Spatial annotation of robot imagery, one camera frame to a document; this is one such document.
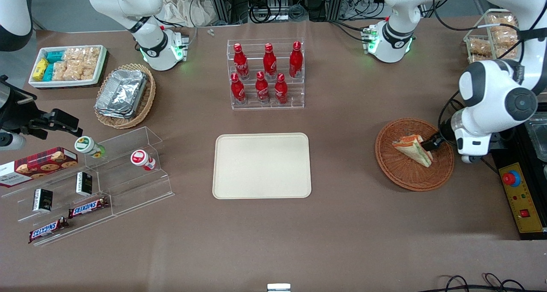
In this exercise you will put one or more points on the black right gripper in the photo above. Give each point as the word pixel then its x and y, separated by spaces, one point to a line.
pixel 16 111

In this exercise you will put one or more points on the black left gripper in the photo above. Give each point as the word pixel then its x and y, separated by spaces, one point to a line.
pixel 442 136

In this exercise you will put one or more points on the triangle sandwich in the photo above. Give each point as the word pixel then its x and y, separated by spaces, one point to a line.
pixel 412 148

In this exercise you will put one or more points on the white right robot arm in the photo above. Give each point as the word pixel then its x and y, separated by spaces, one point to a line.
pixel 149 35

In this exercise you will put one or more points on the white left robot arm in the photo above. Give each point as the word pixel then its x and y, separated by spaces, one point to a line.
pixel 491 91

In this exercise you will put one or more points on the brown round wicker basket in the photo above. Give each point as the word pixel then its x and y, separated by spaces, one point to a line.
pixel 406 176

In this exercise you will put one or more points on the white rectangular snack tray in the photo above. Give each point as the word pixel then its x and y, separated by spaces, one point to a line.
pixel 68 84

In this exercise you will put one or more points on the light oval wicker basket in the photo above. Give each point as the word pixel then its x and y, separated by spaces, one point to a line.
pixel 147 99

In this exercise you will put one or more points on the beige plastic serving tray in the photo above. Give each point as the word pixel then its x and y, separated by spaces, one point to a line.
pixel 261 166

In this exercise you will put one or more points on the green lid small bottle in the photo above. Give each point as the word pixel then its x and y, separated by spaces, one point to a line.
pixel 85 145

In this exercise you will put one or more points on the red cookie box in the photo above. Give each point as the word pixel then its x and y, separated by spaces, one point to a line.
pixel 38 166

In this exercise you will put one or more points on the teal snack packet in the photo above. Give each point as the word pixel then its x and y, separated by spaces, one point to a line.
pixel 48 72
pixel 54 56

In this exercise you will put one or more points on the clear rice cracker pack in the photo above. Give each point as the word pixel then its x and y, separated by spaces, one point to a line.
pixel 92 54
pixel 89 70
pixel 73 70
pixel 74 54
pixel 60 71

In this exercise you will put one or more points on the yellow snack packet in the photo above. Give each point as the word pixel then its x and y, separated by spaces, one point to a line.
pixel 40 69

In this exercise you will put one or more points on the small black box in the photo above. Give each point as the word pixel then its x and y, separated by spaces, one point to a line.
pixel 42 199
pixel 84 184

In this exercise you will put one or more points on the stack of foil trays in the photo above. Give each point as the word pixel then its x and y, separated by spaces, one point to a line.
pixel 122 93

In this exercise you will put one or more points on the Snickers chocolate bar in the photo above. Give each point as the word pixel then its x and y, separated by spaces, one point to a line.
pixel 87 207
pixel 47 230

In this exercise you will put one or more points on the red lid small bottle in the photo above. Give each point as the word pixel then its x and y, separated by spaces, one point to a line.
pixel 140 158

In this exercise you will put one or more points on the clear acrylic step shelf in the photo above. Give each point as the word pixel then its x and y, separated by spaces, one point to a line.
pixel 128 185

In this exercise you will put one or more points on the clear plastic container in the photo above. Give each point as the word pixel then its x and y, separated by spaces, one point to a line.
pixel 537 138

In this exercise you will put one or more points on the brown snack pack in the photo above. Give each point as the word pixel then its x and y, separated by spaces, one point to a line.
pixel 480 48
pixel 503 31

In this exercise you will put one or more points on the yellow emergency stop box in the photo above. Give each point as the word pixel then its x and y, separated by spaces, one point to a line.
pixel 523 198

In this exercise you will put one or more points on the clear acrylic bottle rack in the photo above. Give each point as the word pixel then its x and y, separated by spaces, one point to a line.
pixel 295 99

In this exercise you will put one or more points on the red cola bottle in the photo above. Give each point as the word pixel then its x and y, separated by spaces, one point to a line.
pixel 262 88
pixel 237 89
pixel 241 63
pixel 269 62
pixel 280 89
pixel 295 60

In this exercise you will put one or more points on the beige crumpled cloth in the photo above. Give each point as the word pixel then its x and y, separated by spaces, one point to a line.
pixel 188 7

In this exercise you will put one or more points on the aluminium profile frame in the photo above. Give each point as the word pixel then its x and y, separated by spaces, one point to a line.
pixel 222 3
pixel 335 1

